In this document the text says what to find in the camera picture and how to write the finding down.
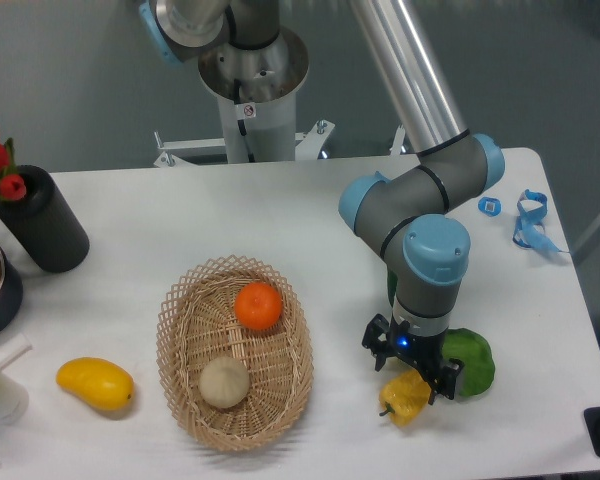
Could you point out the yellow bell pepper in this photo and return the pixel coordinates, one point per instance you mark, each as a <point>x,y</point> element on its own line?
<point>403,398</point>

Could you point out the green cucumber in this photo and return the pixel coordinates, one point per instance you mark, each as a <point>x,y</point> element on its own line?
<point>391,283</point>

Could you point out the black cylindrical vase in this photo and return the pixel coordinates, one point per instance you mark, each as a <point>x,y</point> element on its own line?
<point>44,223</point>

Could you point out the white paper box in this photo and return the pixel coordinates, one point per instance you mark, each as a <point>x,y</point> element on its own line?
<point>13,349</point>

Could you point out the woven wicker basket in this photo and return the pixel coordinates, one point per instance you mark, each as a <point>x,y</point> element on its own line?
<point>197,324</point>

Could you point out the small blue round tag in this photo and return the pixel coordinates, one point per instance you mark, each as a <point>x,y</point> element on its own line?
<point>490,206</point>

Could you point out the white plastic bottle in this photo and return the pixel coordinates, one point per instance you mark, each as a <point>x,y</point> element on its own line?
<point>14,399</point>

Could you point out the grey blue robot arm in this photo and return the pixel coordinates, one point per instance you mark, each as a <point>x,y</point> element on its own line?
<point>403,220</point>

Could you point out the green bok choy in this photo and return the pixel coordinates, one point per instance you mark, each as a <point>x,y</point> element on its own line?
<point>475,352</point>

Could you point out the orange fruit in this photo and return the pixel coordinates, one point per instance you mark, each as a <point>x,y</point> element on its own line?
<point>258,306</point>

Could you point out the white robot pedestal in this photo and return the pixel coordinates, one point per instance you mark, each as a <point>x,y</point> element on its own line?
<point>255,91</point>

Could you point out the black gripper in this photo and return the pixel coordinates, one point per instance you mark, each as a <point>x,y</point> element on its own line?
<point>387,339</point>

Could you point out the yellow mango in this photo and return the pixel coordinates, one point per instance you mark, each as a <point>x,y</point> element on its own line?
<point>97,382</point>

